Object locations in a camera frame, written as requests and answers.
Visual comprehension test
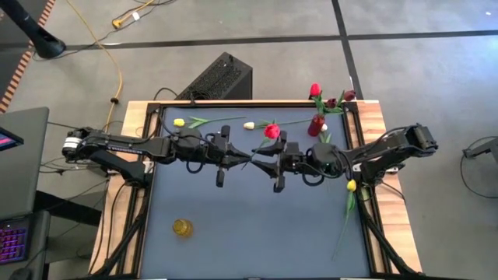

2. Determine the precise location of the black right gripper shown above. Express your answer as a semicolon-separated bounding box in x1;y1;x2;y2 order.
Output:
251;131;314;194

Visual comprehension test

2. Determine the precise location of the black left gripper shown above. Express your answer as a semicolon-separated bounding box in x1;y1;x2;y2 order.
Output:
198;124;252;187

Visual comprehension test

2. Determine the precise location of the bright red artificial tulip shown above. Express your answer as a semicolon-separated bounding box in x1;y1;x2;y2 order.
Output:
309;82;326;117
240;123;282;171

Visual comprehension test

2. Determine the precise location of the cream artificial tulip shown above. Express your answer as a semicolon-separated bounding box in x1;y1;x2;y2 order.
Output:
318;123;333;145
243;118;313;131

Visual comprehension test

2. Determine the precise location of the yellow artificial tulip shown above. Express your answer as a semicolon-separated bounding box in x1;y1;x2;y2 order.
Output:
173;115;247;130
331;178;358;262

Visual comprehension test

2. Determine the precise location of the red ribbed glass vase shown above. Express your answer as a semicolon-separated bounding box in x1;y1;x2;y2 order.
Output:
307;114;326;138

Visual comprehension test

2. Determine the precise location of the yellow glass vase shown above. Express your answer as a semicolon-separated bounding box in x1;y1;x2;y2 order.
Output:
172;218;195;238

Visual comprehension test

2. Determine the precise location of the blue grey table mat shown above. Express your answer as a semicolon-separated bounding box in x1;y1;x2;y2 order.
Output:
139;107;371;279

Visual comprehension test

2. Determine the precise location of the black perforated computer case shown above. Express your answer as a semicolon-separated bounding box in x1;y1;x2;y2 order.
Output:
174;51;254;101

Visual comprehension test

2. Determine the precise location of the small tilted display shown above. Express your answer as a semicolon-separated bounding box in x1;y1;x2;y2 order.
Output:
0;126;25;152

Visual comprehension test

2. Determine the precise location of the backlit keyboard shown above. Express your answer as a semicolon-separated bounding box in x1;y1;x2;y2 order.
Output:
0;217;32;266

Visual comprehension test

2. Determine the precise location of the black stand pole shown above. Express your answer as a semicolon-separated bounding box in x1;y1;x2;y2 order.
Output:
0;0;67;60

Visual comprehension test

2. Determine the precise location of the black floor mat striped edge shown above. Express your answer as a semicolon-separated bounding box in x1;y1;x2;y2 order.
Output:
0;0;58;114

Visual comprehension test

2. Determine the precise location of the black aluminium table frame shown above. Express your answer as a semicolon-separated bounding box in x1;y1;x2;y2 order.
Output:
87;100;423;280

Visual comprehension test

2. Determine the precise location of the long yellow extension cable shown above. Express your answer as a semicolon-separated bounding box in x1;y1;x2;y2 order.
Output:
65;0;124;126

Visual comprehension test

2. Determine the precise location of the yellow cable with plug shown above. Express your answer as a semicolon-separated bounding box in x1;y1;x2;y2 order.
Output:
110;0;156;30

